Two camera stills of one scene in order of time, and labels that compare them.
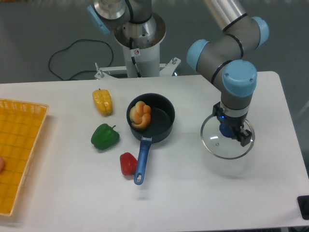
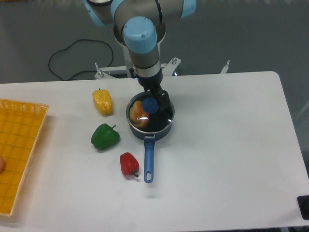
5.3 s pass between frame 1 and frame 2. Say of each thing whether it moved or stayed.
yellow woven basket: stayed
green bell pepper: stayed
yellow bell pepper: stayed
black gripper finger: moved
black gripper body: moved
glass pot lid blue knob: moved
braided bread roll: stayed
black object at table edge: stayed
